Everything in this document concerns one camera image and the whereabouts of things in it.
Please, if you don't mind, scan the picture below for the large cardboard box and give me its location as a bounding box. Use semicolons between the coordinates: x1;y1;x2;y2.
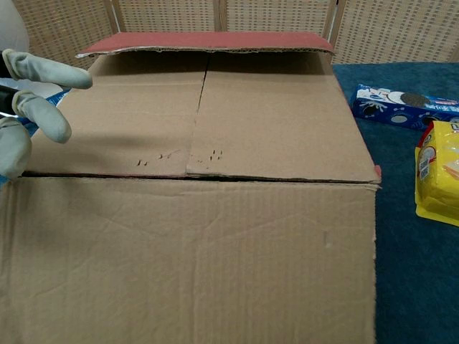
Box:
0;31;383;344

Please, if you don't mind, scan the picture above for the blue cookie package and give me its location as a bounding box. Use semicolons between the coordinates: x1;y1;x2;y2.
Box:
351;84;459;132

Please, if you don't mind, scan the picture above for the woven folding screen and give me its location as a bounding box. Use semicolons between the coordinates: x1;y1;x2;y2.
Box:
10;0;459;71

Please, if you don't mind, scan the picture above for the blue tablecloth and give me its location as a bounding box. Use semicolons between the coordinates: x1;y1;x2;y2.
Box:
331;62;459;344

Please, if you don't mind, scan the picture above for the yellow snack bag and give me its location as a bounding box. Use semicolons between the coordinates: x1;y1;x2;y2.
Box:
415;120;459;227

